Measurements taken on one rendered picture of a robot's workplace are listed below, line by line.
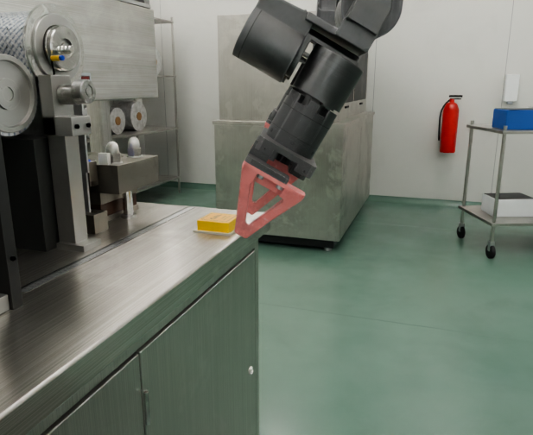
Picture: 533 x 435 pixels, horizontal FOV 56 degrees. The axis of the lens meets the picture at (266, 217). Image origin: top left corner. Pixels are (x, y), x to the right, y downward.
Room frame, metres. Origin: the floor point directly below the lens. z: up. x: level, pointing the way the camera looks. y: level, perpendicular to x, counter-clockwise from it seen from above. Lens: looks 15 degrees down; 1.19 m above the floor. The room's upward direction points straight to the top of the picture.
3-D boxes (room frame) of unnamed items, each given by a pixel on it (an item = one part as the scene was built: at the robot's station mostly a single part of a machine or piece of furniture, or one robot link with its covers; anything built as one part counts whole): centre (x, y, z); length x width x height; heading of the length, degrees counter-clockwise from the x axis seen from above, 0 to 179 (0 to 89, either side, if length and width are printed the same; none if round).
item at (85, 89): (0.87, 0.31, 1.18); 0.04 x 0.02 x 0.04; 161
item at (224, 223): (1.01, 0.10, 0.91); 0.07 x 0.07 x 0.02; 71
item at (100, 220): (1.03, 0.47, 0.92); 0.28 x 0.04 x 0.04; 71
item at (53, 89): (0.88, 0.34, 1.05); 0.06 x 0.05 x 0.31; 71
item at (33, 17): (0.93, 0.37, 1.25); 0.15 x 0.01 x 0.15; 161
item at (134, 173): (1.15, 0.46, 1.00); 0.40 x 0.16 x 0.06; 71
